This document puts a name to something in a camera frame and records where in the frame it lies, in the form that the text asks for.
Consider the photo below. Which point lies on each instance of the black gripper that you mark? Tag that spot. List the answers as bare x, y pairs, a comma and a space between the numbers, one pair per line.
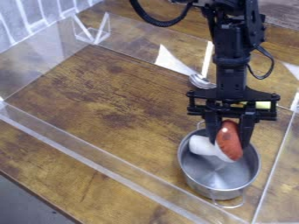
250, 105

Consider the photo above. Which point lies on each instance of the red and white toy mushroom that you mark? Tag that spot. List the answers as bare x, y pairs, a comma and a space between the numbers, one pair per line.
226, 148

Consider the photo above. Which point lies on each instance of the clear acrylic enclosure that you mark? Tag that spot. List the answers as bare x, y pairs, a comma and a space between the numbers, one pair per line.
94, 116

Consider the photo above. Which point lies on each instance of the silver metal pot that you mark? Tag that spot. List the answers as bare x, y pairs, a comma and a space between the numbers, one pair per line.
219, 180

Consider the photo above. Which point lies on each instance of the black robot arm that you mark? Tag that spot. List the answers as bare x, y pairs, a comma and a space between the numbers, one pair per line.
237, 31

